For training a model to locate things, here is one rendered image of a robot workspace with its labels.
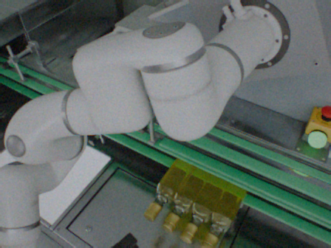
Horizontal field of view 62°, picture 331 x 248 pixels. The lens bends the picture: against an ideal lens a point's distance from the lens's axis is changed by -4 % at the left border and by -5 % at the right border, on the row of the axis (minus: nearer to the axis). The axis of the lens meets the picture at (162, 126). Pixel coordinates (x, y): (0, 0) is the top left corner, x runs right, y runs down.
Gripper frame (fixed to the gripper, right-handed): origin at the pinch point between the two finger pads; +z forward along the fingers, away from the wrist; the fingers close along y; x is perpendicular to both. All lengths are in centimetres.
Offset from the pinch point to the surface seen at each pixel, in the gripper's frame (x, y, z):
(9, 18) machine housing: 104, 19, 19
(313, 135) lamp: -18, 21, 47
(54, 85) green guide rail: 69, 3, 17
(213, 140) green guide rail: 1.8, 13.2, 32.9
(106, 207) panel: 19.7, -13.1, 4.4
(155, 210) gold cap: 2.1, 1.4, 11.0
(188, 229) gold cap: -8.0, 1.3, 13.6
